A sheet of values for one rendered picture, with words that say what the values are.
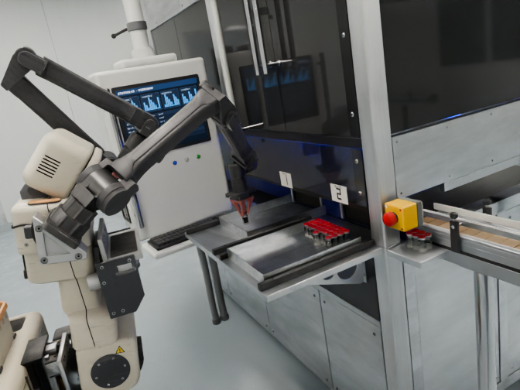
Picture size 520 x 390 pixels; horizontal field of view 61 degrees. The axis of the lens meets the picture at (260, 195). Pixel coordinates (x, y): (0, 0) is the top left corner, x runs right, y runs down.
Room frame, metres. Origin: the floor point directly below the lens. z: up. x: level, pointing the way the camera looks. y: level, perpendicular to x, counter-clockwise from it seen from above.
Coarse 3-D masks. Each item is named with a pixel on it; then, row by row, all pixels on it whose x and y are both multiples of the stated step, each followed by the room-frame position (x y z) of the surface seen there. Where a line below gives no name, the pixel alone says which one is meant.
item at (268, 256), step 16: (256, 240) 1.38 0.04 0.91; (272, 240) 1.40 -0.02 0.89; (288, 240) 1.40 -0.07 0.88; (304, 240) 1.37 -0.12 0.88; (352, 240) 1.23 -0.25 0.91; (240, 256) 1.33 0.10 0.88; (256, 256) 1.31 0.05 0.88; (272, 256) 1.28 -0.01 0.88; (288, 256) 1.26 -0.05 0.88; (304, 256) 1.24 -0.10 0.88; (320, 256) 1.18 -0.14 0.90; (256, 272) 1.14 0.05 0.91; (272, 272) 1.11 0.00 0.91
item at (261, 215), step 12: (264, 204) 1.78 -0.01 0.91; (276, 204) 1.80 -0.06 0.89; (288, 204) 1.79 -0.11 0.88; (300, 204) 1.76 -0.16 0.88; (228, 216) 1.70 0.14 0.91; (240, 216) 1.73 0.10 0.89; (252, 216) 1.72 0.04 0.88; (264, 216) 1.70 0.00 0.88; (276, 216) 1.67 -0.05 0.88; (288, 216) 1.64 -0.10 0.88; (300, 216) 1.55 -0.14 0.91; (312, 216) 1.57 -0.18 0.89; (228, 228) 1.61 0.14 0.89; (240, 228) 1.50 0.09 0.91; (252, 228) 1.57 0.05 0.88; (264, 228) 1.48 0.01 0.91
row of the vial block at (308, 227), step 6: (306, 222) 1.41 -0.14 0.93; (306, 228) 1.40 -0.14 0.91; (312, 228) 1.36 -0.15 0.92; (318, 228) 1.34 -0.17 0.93; (306, 234) 1.40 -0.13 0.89; (312, 234) 1.36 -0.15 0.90; (324, 234) 1.30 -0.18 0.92; (330, 234) 1.27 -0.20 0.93; (336, 234) 1.26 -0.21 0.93; (324, 240) 1.30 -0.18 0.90; (336, 240) 1.25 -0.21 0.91
